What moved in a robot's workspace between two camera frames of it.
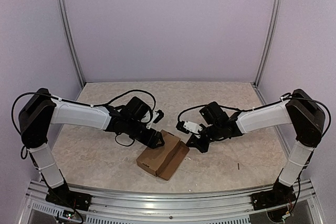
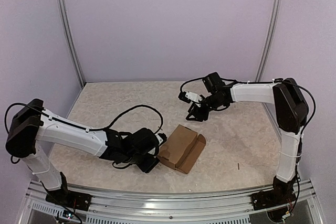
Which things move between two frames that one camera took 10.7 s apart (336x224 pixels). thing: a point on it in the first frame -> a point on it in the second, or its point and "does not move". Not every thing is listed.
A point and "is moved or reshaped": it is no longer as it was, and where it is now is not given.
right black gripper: [203, 148] -> [200, 115]
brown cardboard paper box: [163, 161] is moved or reshaped
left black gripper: [148, 140] -> [147, 167]
